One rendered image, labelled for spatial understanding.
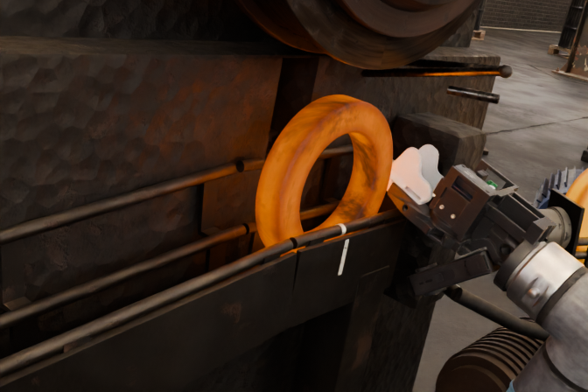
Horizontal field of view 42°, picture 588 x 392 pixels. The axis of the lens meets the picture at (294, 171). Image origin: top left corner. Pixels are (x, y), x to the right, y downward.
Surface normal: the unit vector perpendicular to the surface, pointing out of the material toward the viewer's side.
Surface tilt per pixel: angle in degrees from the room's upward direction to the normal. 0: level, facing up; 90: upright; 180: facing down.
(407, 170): 89
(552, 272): 53
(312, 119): 35
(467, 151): 90
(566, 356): 89
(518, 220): 90
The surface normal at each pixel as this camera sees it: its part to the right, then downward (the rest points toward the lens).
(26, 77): 0.74, 0.33
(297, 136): -0.40, -0.50
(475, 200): -0.64, 0.11
